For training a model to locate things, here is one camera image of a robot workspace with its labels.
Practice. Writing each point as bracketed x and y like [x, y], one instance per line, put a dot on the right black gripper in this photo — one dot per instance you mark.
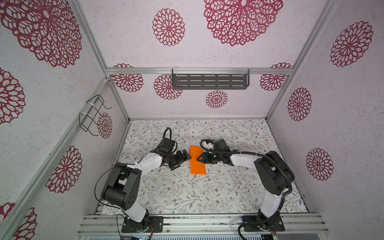
[202, 159]

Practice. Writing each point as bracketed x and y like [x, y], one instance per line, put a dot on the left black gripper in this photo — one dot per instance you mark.
[181, 159]

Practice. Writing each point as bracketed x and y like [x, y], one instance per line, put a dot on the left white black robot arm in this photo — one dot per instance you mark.
[122, 186]

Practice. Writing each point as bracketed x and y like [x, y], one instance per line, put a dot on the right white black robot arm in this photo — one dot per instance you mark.
[273, 171]

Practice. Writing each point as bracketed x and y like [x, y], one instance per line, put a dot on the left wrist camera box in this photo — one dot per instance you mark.
[167, 146]

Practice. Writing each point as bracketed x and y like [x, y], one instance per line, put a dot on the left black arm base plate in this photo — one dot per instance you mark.
[147, 225]

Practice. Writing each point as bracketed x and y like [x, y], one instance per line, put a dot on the grey slotted wall shelf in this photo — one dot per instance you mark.
[210, 81]

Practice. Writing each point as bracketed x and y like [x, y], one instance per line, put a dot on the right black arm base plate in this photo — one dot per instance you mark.
[274, 224]

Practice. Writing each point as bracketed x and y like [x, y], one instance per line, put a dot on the black wire wall basket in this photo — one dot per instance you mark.
[96, 121]

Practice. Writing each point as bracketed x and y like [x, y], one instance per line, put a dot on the aluminium front rail frame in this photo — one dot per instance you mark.
[210, 224]

